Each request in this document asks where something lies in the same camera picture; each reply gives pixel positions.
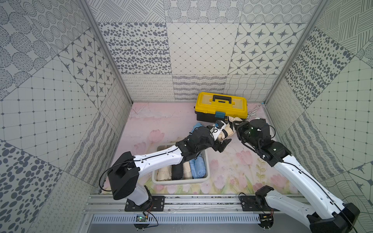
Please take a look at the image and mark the pink floral table mat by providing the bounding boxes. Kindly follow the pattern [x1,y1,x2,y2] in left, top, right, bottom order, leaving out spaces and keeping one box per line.
[113,103,298,194]

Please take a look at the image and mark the beige umbrella black stripes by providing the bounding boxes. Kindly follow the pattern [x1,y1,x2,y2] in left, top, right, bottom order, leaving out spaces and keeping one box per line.
[183,162,193,180]

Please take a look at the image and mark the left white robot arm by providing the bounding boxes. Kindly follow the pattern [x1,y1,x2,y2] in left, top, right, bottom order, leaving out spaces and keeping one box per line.
[105,120,230,208]

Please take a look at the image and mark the yellow black toolbox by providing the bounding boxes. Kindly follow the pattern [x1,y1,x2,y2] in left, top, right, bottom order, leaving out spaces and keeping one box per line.
[195,92,248,123]

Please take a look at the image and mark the right black circuit board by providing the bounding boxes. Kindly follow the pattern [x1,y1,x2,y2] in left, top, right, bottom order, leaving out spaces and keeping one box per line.
[258,215,274,230]

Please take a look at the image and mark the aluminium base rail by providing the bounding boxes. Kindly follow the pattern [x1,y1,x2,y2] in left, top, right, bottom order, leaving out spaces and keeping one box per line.
[78,193,321,226]

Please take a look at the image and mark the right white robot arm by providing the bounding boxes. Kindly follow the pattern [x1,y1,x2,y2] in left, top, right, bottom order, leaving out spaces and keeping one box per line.
[232,118,360,233]

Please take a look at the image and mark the white power cable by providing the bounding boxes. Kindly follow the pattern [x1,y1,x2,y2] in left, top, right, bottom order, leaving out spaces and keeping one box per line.
[244,104,264,120]

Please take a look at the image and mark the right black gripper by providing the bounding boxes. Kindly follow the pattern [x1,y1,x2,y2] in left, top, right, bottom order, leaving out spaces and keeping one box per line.
[234,120,260,152]

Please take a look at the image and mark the beige umbrella black lining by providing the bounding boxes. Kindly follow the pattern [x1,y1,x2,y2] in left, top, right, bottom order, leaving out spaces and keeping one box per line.
[218,116,243,141]

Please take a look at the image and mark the white plastic storage box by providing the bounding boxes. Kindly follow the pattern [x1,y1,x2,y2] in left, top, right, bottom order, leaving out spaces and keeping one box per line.
[152,150,210,185]

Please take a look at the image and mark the left green circuit board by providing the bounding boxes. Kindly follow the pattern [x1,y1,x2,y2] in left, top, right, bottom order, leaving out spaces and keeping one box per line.
[134,215,150,230]

